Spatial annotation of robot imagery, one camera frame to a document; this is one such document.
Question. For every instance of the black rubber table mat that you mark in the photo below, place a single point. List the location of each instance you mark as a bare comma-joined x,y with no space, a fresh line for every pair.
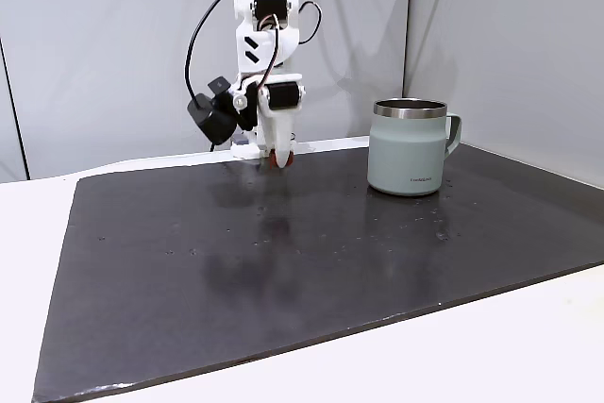
189,280

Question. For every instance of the pale green steel mug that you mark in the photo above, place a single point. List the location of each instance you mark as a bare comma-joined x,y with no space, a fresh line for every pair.
406,153

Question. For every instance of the black gripper-mounted camera box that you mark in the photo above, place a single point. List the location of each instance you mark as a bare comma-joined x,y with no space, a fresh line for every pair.
212,120

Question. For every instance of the small red cube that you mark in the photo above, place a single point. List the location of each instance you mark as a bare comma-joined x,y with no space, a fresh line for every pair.
292,159

